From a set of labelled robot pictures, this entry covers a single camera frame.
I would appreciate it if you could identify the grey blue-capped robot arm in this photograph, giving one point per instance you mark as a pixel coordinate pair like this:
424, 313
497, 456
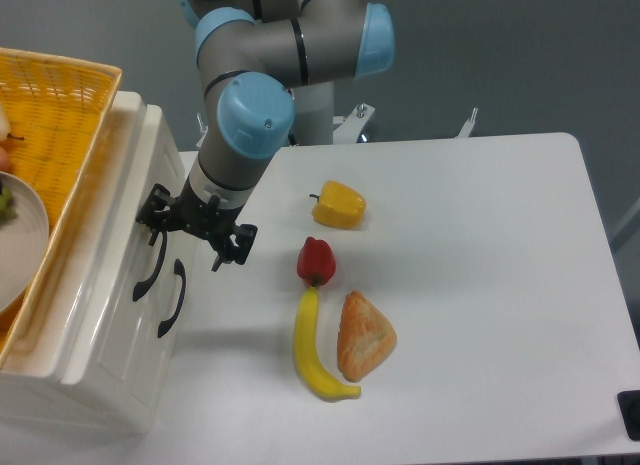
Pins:
251, 55

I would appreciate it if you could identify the yellow bell pepper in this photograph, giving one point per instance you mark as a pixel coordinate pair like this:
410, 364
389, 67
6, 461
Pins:
338, 206

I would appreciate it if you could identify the red fruit in basket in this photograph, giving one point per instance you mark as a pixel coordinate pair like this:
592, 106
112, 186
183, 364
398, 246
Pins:
5, 161

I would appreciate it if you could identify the pale pear in basket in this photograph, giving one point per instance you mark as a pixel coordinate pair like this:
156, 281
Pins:
5, 127

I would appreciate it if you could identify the white plate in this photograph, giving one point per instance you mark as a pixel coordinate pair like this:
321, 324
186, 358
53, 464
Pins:
23, 240

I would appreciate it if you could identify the white drawer cabinet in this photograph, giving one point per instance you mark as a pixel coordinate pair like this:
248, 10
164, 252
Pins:
31, 376

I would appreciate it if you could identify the black drawer handle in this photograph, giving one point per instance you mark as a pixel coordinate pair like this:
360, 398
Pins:
177, 298
142, 287

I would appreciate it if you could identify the white metal base frame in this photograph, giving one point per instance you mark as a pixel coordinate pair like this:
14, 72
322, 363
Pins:
346, 129

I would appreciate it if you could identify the yellow banana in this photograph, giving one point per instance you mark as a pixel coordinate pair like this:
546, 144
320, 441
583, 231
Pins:
306, 360

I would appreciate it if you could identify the red bell pepper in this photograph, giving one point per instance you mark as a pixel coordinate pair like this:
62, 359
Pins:
316, 263

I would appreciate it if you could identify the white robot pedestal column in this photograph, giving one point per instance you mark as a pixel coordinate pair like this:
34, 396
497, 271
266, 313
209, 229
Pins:
314, 112

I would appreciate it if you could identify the triangular bread pastry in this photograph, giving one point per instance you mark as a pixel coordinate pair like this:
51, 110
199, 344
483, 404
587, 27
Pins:
366, 337

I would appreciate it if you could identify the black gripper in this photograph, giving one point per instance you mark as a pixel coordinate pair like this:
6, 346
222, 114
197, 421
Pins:
207, 221

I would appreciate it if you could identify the green grapes on plate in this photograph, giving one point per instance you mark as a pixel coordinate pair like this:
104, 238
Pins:
7, 209

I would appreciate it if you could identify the black top drawer handle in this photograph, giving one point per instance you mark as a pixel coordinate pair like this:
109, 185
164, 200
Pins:
142, 287

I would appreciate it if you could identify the black lower drawer handle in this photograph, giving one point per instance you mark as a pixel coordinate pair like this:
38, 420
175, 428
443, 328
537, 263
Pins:
177, 298

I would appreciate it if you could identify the yellow wicker basket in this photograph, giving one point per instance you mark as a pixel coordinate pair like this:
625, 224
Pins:
59, 106

